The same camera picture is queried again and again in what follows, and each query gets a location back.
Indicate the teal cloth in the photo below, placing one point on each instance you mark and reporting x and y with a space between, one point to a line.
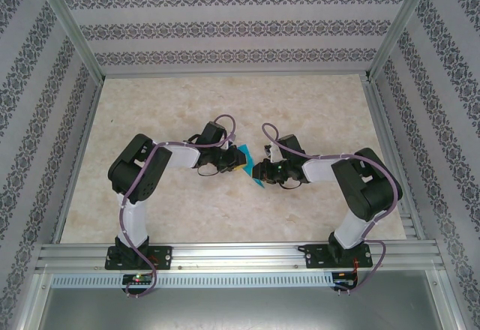
247 173

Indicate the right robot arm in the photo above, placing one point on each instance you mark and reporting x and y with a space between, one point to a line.
318 168

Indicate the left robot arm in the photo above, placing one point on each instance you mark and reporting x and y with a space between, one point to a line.
183 157

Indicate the small circuit board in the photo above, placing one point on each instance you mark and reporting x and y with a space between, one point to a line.
343 281
137 279

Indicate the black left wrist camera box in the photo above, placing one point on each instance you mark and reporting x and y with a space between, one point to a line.
213 133

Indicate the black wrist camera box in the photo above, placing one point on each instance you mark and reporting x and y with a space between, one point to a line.
213 133
289 145

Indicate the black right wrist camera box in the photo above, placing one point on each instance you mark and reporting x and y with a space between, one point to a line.
289 145

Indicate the aluminium frame cross beam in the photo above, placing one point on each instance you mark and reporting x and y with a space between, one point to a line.
232 74

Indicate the aluminium mounting rail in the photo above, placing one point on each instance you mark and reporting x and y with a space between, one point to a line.
240 257

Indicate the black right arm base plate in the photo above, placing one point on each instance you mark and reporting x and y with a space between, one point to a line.
315 257

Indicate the aluminium frame side rail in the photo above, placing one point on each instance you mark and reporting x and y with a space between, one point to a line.
77 157
380 120

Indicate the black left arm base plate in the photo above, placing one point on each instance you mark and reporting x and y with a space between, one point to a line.
161 257

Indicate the aluminium frame post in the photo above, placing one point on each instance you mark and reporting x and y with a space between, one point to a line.
400 22
71 22

